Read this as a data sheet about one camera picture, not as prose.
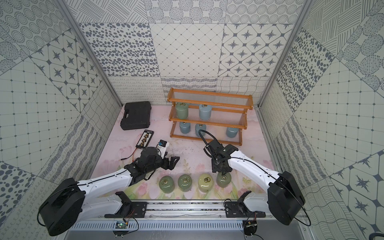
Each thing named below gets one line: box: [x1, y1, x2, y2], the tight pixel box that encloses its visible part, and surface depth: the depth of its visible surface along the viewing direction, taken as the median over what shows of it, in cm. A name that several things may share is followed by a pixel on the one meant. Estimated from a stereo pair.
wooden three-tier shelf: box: [167, 87, 254, 146], surface depth 98 cm
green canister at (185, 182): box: [178, 174, 193, 193], surface depth 78 cm
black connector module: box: [242, 219, 258, 236], surface depth 74 cm
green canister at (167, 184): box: [159, 175, 175, 194], surface depth 78 cm
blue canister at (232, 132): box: [226, 127, 239, 138], surface depth 99 cm
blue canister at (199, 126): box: [195, 123, 207, 137], surface depth 99 cm
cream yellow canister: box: [198, 173, 214, 193], surface depth 77 cm
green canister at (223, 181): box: [216, 172, 232, 188], surface depth 79 cm
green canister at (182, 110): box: [175, 102, 189, 120], surface depth 90 cm
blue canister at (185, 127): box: [179, 121, 191, 134], surface depth 101 cm
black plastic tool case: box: [120, 101, 152, 131], surface depth 113 cm
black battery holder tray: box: [135, 129, 154, 149], surface depth 100 cm
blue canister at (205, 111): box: [199, 104, 212, 120], surface depth 90 cm
